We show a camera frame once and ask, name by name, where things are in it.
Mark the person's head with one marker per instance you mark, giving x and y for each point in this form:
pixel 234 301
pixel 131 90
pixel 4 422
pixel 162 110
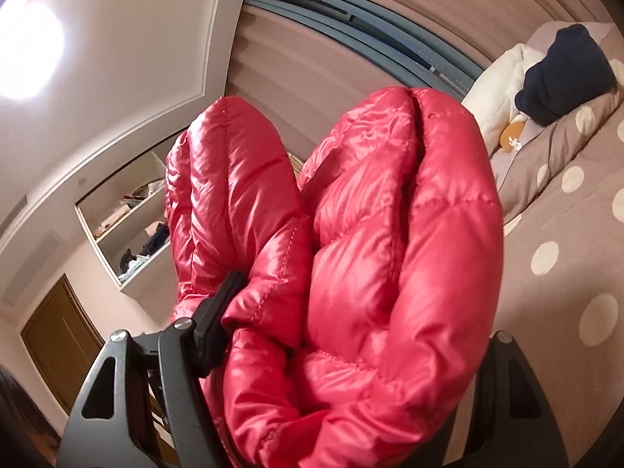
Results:
pixel 22 419

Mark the white wall shelf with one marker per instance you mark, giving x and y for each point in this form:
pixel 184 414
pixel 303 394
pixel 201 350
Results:
pixel 122 219

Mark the navy blue cloth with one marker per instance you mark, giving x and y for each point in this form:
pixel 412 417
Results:
pixel 565 78

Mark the white plush goose toy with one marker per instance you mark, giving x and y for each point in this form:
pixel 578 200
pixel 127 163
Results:
pixel 492 92

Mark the brown wooden door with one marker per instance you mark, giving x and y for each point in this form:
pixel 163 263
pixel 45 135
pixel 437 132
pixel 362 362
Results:
pixel 63 346

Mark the brown polka dot bedcover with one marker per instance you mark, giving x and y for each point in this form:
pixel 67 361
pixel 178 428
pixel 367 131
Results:
pixel 560 204

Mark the blue curtain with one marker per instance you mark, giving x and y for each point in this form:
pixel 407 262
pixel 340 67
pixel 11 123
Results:
pixel 370 19

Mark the red hooded puffer jacket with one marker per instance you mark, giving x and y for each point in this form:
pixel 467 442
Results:
pixel 390 253

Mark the white ceiling air vent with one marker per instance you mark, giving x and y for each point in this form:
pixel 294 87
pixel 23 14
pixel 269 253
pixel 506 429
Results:
pixel 12 217

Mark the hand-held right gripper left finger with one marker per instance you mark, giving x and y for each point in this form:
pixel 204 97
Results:
pixel 214 321

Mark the round ceiling lamp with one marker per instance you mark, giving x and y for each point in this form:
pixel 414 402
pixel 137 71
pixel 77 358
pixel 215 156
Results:
pixel 27 41

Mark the beige curtain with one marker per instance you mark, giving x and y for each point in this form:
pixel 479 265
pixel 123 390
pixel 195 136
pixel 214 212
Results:
pixel 292 53

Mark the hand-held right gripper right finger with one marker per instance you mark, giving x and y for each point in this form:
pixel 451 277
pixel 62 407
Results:
pixel 492 399

